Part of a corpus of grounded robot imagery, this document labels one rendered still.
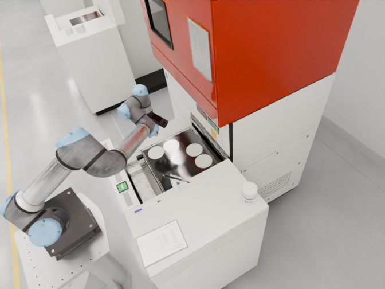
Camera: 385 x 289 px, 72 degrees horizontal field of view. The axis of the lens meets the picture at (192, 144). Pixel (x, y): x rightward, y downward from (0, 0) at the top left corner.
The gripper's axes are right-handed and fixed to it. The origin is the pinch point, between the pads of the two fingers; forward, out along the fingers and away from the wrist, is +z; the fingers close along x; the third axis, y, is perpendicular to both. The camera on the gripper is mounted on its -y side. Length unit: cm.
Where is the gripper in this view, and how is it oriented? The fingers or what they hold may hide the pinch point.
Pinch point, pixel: (157, 135)
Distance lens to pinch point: 163.2
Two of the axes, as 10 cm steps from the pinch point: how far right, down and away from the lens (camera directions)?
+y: -9.6, -1.4, 2.6
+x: -2.7, 7.5, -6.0
